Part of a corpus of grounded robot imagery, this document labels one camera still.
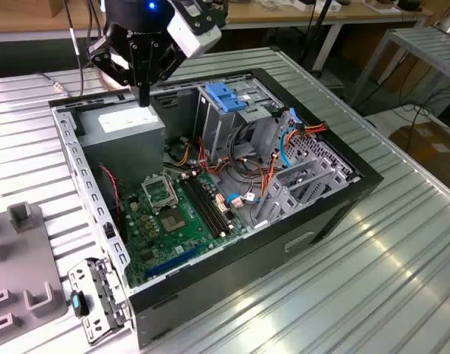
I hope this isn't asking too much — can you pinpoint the CPU socket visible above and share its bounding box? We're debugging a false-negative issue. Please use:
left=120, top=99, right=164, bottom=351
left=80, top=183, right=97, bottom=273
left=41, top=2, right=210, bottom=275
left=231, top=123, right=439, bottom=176
left=157, top=206, right=191, bottom=235

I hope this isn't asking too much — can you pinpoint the orange red power wire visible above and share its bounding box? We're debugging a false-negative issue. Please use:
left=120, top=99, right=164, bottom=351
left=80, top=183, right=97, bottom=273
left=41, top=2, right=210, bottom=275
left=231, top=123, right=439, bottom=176
left=293, top=122, right=328, bottom=138

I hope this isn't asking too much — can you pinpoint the black clip with blue label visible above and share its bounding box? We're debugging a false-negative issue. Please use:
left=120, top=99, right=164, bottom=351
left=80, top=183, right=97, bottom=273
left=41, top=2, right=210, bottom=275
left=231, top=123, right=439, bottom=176
left=69, top=290, right=90, bottom=318

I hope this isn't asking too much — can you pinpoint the grey metal disk bay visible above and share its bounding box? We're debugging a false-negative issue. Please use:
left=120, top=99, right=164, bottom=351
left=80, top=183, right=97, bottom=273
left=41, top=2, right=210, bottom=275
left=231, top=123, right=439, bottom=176
left=252, top=139, right=361, bottom=228

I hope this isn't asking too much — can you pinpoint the blue expansion slot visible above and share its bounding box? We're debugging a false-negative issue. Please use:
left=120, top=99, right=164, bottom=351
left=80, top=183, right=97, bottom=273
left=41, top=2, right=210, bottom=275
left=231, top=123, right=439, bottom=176
left=143, top=243, right=206, bottom=280

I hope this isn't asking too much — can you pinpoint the brown cardboard box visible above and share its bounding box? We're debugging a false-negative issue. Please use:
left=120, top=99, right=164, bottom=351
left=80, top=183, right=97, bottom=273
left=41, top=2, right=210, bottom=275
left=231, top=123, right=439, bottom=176
left=389, top=123, right=450, bottom=187

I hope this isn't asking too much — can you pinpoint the metal socket cover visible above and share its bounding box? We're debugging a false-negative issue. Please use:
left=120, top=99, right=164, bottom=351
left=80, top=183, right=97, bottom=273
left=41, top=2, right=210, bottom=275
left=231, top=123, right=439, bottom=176
left=141, top=173, right=180, bottom=213

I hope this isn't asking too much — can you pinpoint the grey parts rack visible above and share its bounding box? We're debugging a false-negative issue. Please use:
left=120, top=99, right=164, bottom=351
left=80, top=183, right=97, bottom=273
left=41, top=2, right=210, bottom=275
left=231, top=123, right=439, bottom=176
left=0, top=201, right=69, bottom=342

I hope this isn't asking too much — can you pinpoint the grey optical drive cage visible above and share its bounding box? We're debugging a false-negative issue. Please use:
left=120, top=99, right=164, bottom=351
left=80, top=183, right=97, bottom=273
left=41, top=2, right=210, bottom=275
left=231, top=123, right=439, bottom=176
left=193, top=77, right=285, bottom=163

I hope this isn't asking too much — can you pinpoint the black cable with metal connector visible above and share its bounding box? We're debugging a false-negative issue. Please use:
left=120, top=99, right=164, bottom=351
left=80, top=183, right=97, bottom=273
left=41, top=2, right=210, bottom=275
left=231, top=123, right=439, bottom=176
left=38, top=0, right=104, bottom=99

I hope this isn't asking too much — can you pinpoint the metal slat side table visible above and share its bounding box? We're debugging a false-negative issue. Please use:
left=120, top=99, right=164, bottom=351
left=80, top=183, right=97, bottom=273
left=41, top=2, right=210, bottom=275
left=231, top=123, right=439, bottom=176
left=348, top=26, right=450, bottom=108

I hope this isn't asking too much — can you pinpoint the black RAM slot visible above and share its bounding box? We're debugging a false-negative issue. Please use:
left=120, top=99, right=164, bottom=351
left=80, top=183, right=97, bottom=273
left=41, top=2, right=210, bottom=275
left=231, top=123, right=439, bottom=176
left=179, top=178, right=222, bottom=240
left=190, top=176, right=233, bottom=233

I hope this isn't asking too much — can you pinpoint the short blue data wire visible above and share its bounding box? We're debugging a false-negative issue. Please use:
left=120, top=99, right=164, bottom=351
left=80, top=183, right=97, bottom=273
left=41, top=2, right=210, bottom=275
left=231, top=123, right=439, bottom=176
left=224, top=193, right=261, bottom=209

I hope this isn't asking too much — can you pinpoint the blue plastic drive latch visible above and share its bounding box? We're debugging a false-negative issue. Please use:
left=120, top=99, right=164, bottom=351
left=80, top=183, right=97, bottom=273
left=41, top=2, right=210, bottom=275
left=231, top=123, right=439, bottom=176
left=205, top=81, right=248, bottom=114

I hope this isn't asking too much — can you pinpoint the green motherboard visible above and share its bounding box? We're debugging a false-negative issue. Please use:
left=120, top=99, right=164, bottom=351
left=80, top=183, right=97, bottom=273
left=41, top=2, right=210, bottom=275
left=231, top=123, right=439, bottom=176
left=120, top=171, right=248, bottom=291

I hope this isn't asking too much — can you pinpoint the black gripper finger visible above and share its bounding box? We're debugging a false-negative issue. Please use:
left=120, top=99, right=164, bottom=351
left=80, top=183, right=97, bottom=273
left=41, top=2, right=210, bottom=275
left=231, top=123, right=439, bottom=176
left=142, top=38, right=186, bottom=108
left=87, top=35, right=145, bottom=108

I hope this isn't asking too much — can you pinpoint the grey power supply unit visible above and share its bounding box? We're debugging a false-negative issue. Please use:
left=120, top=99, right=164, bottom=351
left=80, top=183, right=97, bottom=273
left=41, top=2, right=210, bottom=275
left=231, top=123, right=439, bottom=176
left=75, top=100, right=167, bottom=191

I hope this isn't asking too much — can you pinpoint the long blue data wire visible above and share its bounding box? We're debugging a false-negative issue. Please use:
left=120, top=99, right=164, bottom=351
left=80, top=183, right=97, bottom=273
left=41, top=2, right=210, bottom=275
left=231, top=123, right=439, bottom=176
left=277, top=106, right=303, bottom=169

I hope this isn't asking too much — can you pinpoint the red black fan wire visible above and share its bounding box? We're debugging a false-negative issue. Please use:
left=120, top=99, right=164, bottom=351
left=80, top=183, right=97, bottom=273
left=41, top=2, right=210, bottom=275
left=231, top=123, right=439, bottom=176
left=98, top=164, right=122, bottom=222

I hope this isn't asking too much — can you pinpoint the grey metal slot bracket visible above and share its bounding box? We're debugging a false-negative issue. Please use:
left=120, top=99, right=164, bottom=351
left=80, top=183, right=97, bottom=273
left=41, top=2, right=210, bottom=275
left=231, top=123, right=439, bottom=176
left=67, top=257, right=133, bottom=347

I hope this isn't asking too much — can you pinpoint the black open PC case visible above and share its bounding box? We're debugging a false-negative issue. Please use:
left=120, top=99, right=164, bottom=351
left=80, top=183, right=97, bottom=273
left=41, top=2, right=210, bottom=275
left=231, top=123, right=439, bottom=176
left=47, top=67, right=384, bottom=350

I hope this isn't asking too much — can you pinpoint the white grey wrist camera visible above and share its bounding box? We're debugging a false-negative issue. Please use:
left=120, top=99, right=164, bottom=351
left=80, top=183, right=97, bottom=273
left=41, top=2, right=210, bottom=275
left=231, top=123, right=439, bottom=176
left=166, top=0, right=229, bottom=59

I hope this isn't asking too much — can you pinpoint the orange black wire bundle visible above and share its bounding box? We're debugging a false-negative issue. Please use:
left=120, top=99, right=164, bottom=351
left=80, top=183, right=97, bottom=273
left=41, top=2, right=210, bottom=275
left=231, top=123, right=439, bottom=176
left=162, top=134, right=281, bottom=207

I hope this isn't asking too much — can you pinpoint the wooden desk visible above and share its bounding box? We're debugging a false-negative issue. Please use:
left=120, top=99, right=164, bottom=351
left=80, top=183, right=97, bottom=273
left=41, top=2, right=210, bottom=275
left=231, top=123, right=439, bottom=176
left=0, top=0, right=435, bottom=71

